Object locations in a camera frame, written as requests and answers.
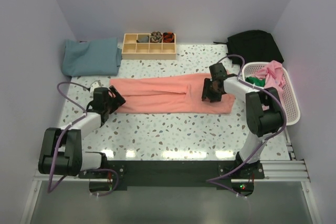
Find salmon pink t shirt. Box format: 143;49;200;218
110;73;235;114

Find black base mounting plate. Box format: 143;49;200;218
78;159;266;196

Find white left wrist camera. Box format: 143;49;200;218
90;80;102;92

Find green t shirt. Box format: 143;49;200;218
245;77;266;87

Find wooden compartment tray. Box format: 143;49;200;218
122;33;177;60

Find brown patterned rolled sock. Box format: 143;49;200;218
150;31;162;43

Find orange black rolled sock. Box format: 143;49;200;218
162;32;175;43

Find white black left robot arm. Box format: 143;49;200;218
38;86;125;178

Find black folded garment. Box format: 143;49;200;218
214;30;284;63

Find light pink t shirt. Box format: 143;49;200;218
254;60;286;95

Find folded teal t shirt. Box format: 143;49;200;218
61;38;122;77

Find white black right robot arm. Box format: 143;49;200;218
202;63;287;179

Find white plastic laundry basket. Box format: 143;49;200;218
241;62;301;126

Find grey rolled sock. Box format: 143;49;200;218
136;34;150;43

